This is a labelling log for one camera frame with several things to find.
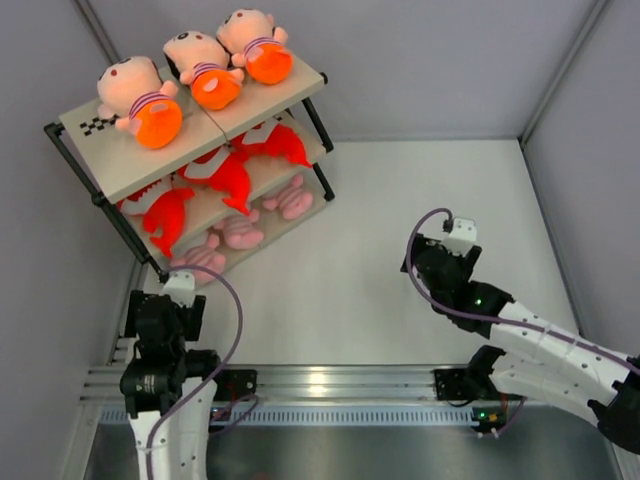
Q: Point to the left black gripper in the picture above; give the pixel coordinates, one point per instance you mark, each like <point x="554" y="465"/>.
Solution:
<point x="189" y="318"/>

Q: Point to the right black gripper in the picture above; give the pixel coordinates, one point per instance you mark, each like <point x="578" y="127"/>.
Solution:
<point x="419" y="242"/>

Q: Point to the pink plush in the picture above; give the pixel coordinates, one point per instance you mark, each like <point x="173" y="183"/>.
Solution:
<point x="291" y="200"/>
<point x="205" y="255"/>
<point x="240" y="231"/>

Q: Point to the red plush fish white face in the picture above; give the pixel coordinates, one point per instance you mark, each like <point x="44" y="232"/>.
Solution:
<point x="162" y="207"/>

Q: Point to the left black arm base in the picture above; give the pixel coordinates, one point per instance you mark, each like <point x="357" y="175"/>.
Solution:
<point x="235" y="383"/>

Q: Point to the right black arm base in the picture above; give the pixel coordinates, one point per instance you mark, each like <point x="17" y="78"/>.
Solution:
<point x="462" y="386"/>

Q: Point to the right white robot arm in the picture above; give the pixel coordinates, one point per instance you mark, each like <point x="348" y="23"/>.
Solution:
<point x="527" y="355"/>

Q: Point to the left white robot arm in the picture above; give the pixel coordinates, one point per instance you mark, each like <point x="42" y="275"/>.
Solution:
<point x="165" y="387"/>

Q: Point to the left doll orange pants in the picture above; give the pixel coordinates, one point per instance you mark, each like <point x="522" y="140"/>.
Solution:
<point x="132" y="93"/>

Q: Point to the doll orange pants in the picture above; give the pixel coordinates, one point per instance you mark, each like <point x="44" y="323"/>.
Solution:
<point x="257" y="45"/>
<point x="132" y="93"/>
<point x="201" y="63"/>

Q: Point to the middle doll orange pants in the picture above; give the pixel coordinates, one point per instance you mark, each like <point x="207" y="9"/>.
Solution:
<point x="201" y="63"/>

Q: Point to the right doll orange pants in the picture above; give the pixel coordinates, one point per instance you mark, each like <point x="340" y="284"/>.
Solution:
<point x="257" y="45"/>

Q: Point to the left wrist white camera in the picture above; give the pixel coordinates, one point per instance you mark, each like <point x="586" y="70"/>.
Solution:
<point x="180" y="288"/>

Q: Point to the wrist white camera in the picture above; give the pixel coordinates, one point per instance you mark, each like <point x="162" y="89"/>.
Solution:
<point x="462" y="237"/>
<point x="180" y="288"/>

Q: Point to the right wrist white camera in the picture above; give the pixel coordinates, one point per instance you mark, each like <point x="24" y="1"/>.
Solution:
<point x="462" y="237"/>

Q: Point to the aluminium mounting rail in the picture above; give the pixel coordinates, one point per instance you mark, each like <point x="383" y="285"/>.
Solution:
<point x="350" y="380"/>

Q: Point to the white slotted cable duct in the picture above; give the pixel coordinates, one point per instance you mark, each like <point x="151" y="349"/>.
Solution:
<point x="273" y="415"/>

